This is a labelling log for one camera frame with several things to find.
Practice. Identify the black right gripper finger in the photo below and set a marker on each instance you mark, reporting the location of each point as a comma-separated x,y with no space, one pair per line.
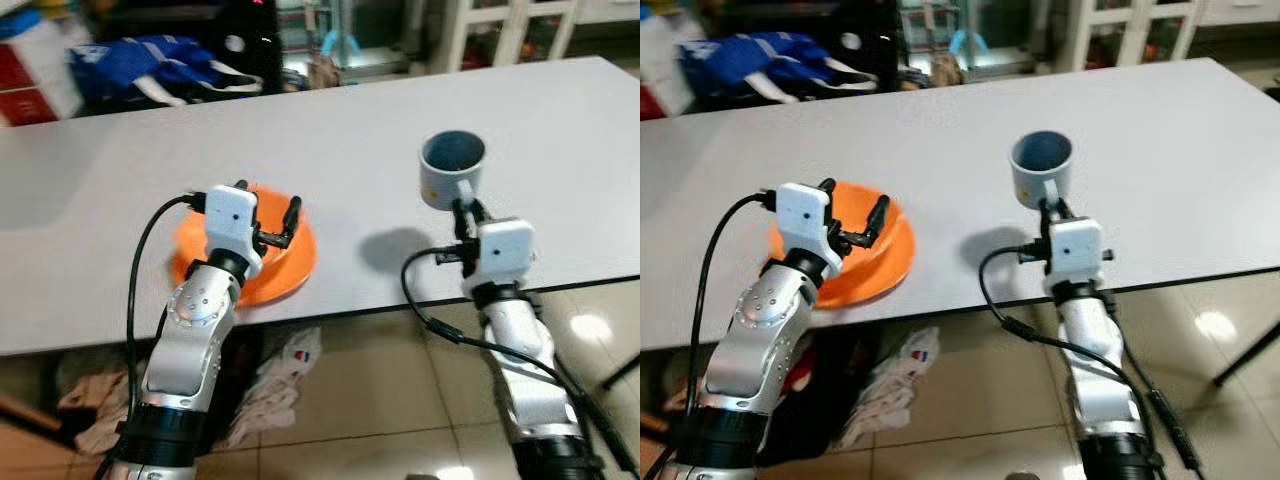
481,210
1067,209
1046,206
459,207

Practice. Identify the grey mug with blue inside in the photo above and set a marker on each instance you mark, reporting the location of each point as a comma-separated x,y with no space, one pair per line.
450,187
1036,187

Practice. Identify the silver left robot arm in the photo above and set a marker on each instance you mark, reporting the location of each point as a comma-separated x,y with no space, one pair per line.
750,340
195,340

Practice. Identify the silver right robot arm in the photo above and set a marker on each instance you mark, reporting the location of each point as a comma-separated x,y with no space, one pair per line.
520,340
1085,340

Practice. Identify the orange plastic plate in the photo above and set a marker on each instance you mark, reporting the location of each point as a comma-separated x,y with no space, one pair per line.
860,295
190,265

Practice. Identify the black chair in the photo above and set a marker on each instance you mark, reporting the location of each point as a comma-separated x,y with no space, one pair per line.
865,55
250,60

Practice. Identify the small brown bag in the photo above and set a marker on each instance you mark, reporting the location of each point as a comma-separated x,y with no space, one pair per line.
322,73
946,72

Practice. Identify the white cloth with logo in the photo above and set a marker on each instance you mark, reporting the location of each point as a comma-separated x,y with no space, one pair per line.
895,385
280,385

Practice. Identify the red cloth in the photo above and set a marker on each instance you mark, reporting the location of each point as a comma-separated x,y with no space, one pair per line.
800,378

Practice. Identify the black bag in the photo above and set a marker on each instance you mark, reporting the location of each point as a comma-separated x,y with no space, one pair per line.
238,390
830,405

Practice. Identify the white glass-door cabinet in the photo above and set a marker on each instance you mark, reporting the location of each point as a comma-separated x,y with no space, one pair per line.
1130,30
510,30

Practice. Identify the white and red cardboard box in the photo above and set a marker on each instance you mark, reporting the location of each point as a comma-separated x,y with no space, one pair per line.
668,55
45,50

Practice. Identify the black table leg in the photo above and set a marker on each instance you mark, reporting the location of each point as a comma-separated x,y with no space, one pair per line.
35,420
622,372
1245,367

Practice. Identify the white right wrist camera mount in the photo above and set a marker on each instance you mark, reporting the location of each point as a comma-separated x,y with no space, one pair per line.
1075,246
505,250

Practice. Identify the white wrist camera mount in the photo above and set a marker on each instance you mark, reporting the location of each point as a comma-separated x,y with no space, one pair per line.
228,220
800,216
505,250
1075,246

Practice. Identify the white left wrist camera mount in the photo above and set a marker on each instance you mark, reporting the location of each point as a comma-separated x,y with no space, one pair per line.
800,216
228,220

